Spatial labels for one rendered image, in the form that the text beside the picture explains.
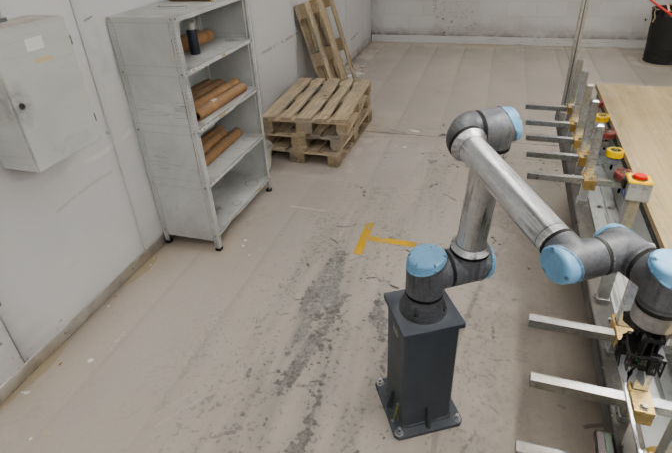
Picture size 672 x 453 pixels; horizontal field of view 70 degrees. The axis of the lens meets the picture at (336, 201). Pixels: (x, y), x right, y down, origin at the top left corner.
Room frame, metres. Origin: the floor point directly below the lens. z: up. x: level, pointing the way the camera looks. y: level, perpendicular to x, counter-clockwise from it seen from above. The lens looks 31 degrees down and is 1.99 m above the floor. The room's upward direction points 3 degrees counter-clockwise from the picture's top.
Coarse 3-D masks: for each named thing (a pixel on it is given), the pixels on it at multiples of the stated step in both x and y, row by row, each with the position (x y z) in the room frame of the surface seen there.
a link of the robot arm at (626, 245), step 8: (608, 224) 0.93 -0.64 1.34; (616, 224) 0.93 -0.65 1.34; (600, 232) 0.92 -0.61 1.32; (608, 232) 0.91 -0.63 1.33; (616, 232) 0.90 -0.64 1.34; (624, 232) 0.89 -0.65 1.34; (632, 232) 0.90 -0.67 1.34; (608, 240) 0.87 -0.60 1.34; (616, 240) 0.87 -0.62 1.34; (624, 240) 0.87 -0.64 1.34; (632, 240) 0.86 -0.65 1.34; (640, 240) 0.86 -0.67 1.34; (616, 248) 0.85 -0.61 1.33; (624, 248) 0.85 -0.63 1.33; (632, 248) 0.84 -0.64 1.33; (640, 248) 0.84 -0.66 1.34; (648, 248) 0.83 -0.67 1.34; (656, 248) 0.83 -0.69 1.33; (616, 256) 0.83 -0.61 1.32; (624, 256) 0.84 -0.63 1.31; (632, 256) 0.83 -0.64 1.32; (640, 256) 0.82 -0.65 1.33; (616, 264) 0.83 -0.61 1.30; (624, 264) 0.83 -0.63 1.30; (632, 264) 0.81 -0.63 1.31; (616, 272) 0.84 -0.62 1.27; (624, 272) 0.83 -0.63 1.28
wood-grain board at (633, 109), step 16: (608, 96) 2.99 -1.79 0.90; (624, 96) 2.97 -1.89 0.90; (640, 96) 2.96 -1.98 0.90; (656, 96) 2.94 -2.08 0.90; (608, 112) 2.71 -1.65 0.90; (624, 112) 2.70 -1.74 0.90; (640, 112) 2.69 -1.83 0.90; (656, 112) 2.68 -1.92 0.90; (624, 128) 2.47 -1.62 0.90; (640, 128) 2.46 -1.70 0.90; (656, 128) 2.45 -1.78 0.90; (624, 144) 2.26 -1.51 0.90; (640, 144) 2.25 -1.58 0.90; (656, 144) 2.25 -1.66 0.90; (640, 160) 2.08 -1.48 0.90; (656, 160) 2.07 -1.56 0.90; (656, 176) 1.91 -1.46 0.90; (656, 192) 1.77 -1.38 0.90; (656, 208) 1.65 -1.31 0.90; (656, 224) 1.54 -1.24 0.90
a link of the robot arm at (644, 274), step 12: (648, 252) 0.82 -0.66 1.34; (660, 252) 0.80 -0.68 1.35; (636, 264) 0.81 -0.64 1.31; (648, 264) 0.78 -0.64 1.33; (660, 264) 0.77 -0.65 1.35; (636, 276) 0.79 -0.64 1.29; (648, 276) 0.77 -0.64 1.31; (660, 276) 0.75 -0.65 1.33; (648, 288) 0.76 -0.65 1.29; (660, 288) 0.74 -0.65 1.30; (636, 300) 0.78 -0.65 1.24; (648, 300) 0.75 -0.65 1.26; (660, 300) 0.74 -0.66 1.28; (648, 312) 0.75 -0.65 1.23; (660, 312) 0.73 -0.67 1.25
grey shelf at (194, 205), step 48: (240, 0) 3.61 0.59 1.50; (144, 48) 2.82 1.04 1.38; (240, 48) 3.62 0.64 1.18; (144, 96) 2.85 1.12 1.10; (240, 96) 3.38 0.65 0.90; (144, 144) 2.88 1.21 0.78; (192, 144) 2.76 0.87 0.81; (240, 144) 3.40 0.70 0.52; (192, 192) 2.79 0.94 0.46; (240, 192) 3.33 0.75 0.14
